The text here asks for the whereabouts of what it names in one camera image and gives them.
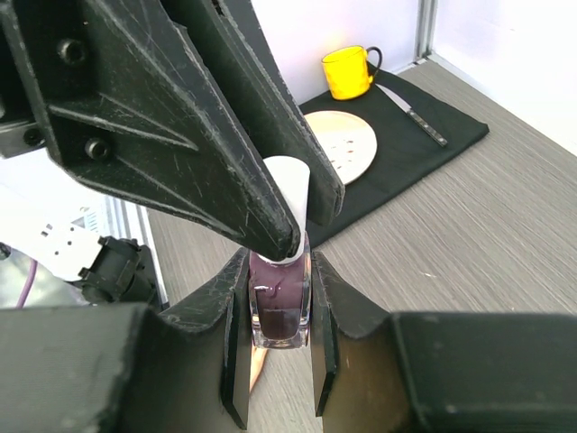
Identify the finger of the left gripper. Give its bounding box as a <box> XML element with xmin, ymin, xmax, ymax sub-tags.
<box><xmin>1</xmin><ymin>1</ymin><xmax>299</xmax><ymax>260</ymax></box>
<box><xmin>163</xmin><ymin>0</ymin><xmax>344</xmax><ymax>226</ymax></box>

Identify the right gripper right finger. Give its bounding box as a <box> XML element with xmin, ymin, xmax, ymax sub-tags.
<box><xmin>310</xmin><ymin>253</ymin><xmax>576</xmax><ymax>432</ymax></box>

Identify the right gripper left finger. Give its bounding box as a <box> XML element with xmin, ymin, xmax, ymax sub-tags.
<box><xmin>1</xmin><ymin>249</ymin><xmax>249</xmax><ymax>432</ymax></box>

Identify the purple nail polish bottle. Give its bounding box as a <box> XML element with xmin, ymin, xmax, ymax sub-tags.
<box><xmin>248</xmin><ymin>238</ymin><xmax>312</xmax><ymax>350</ymax></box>

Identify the white nail polish cap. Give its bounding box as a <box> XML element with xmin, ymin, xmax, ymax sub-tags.
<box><xmin>259</xmin><ymin>155</ymin><xmax>310</xmax><ymax>265</ymax></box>

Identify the mannequin hand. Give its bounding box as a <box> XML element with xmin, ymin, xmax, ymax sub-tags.
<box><xmin>250</xmin><ymin>346</ymin><xmax>268</xmax><ymax>392</ymax></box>

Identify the yellow mug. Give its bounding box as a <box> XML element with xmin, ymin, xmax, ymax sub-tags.
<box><xmin>321</xmin><ymin>45</ymin><xmax>383</xmax><ymax>101</ymax></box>

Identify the pink cream plate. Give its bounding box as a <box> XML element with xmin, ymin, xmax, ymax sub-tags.
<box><xmin>305</xmin><ymin>110</ymin><xmax>378</xmax><ymax>185</ymax></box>

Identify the black cloth mat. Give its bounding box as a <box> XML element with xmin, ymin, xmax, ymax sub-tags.
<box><xmin>300</xmin><ymin>69</ymin><xmax>490</xmax><ymax>248</ymax></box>

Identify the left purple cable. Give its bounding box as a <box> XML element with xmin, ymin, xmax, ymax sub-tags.
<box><xmin>15</xmin><ymin>259</ymin><xmax>40</xmax><ymax>310</ymax></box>

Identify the black handled knife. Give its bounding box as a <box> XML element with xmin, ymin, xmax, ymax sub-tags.
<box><xmin>377</xmin><ymin>84</ymin><xmax>448</xmax><ymax>147</ymax></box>

